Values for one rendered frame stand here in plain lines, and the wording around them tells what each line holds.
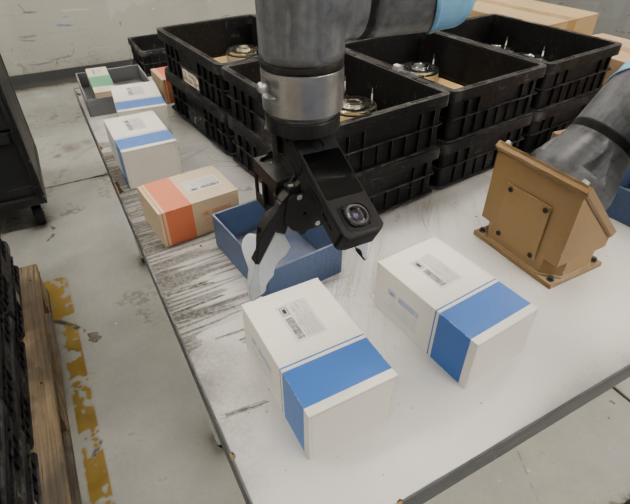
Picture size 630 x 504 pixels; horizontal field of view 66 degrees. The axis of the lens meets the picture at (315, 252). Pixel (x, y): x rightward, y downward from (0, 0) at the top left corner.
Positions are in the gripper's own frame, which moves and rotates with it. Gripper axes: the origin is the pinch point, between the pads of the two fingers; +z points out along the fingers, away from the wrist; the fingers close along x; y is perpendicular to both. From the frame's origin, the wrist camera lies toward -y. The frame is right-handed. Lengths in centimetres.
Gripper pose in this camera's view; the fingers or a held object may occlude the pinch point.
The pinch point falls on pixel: (314, 283)
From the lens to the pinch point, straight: 56.5
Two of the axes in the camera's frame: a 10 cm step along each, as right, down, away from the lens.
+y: -4.8, -5.4, 6.9
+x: -8.8, 3.0, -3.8
